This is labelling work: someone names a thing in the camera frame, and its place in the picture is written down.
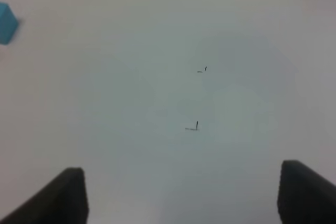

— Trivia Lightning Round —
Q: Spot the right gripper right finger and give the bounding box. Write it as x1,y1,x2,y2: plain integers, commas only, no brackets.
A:
277,160,335,224

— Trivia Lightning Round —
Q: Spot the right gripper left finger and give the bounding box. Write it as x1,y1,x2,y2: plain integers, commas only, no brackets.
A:
1,168,89,223

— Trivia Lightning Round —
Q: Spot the blue cube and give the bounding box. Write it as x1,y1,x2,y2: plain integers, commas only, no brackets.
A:
0,2,18,45

